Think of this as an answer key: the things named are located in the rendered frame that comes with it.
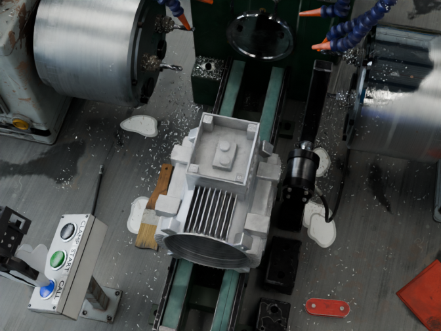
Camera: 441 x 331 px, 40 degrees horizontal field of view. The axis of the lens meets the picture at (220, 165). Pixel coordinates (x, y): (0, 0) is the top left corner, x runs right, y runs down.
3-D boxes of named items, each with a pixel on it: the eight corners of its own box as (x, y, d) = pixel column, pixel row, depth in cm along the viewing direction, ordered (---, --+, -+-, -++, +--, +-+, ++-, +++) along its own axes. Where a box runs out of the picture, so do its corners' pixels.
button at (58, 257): (60, 253, 102) (52, 249, 101) (72, 253, 100) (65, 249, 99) (54, 270, 101) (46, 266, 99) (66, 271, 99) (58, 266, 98)
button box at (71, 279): (81, 225, 109) (60, 213, 105) (109, 225, 105) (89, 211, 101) (47, 318, 101) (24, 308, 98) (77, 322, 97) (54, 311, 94)
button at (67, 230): (69, 226, 104) (62, 222, 103) (82, 226, 102) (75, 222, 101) (63, 242, 103) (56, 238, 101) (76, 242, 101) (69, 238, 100)
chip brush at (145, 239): (157, 163, 138) (157, 161, 137) (178, 167, 137) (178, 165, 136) (134, 247, 128) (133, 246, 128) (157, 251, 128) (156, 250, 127)
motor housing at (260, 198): (186, 167, 123) (178, 117, 107) (277, 185, 121) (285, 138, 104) (159, 258, 115) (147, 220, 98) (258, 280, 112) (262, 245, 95)
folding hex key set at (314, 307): (304, 315, 121) (305, 312, 119) (304, 299, 123) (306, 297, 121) (348, 319, 121) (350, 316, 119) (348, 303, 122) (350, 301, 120)
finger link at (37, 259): (71, 257, 98) (29, 233, 91) (58, 291, 95) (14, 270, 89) (57, 256, 99) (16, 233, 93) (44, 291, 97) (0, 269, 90)
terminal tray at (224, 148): (203, 132, 109) (201, 111, 103) (260, 144, 108) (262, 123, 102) (186, 191, 104) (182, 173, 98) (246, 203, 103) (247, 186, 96)
